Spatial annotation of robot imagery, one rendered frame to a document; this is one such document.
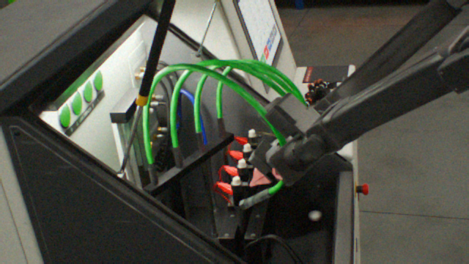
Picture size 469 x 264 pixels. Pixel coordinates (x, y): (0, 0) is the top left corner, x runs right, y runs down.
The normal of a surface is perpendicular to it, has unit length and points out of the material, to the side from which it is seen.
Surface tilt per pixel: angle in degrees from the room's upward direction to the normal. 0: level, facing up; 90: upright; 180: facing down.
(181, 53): 90
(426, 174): 0
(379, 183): 0
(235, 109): 90
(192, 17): 90
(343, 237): 0
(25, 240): 90
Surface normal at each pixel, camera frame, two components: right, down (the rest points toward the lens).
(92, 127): 0.98, -0.02
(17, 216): -0.17, 0.46
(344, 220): -0.11, -0.89
